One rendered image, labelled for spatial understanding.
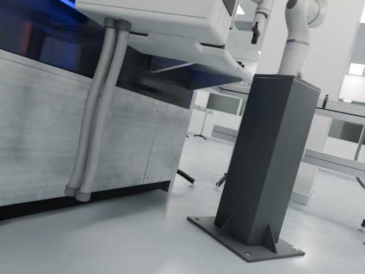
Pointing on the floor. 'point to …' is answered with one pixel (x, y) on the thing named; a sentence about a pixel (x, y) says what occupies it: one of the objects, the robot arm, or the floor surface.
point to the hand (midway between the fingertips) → (254, 40)
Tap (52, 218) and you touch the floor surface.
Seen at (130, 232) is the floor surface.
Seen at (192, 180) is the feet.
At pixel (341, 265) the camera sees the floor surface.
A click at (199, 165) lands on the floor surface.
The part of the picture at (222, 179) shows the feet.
